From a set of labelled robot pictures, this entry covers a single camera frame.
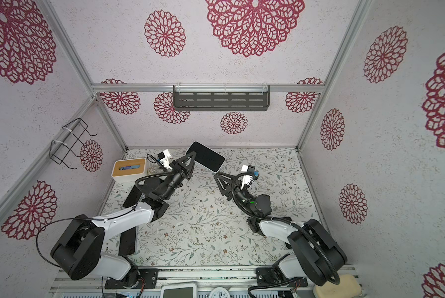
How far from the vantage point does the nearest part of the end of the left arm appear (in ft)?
2.17

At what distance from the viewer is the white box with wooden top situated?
3.37 feet

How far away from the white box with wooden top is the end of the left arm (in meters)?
0.42
